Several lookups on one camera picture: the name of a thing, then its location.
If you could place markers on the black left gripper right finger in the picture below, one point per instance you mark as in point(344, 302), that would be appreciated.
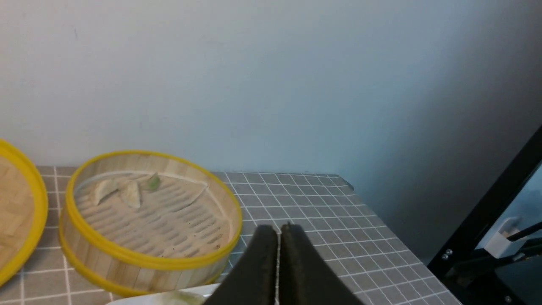
point(304, 277)

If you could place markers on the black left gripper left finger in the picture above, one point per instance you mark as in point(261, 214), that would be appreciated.
point(252, 281)

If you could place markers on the white square plate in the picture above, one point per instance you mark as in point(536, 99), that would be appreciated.
point(192, 296)

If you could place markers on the grey checked tablecloth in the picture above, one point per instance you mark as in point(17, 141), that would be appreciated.
point(364, 253)

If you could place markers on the bamboo steamer basket yellow rim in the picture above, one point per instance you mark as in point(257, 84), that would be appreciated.
point(182, 235)

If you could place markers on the green dumpling in steamer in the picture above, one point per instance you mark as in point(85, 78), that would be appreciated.
point(152, 183)

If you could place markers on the pale dumpling in steamer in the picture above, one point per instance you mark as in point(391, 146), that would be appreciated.
point(103, 189)
point(130, 194)

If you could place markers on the bamboo steamer lid yellow rim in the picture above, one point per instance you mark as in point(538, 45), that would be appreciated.
point(23, 209)

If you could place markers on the black metal frame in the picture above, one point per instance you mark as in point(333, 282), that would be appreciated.
point(504, 228)

